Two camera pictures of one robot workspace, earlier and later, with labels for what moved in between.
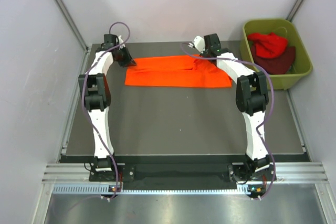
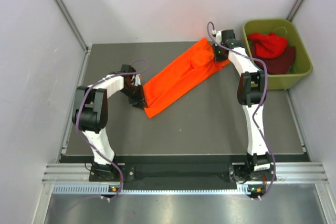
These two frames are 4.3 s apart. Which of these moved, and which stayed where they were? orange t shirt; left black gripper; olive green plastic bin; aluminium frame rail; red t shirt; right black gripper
Moved: orange t shirt; right black gripper; left black gripper
Stayed: red t shirt; olive green plastic bin; aluminium frame rail
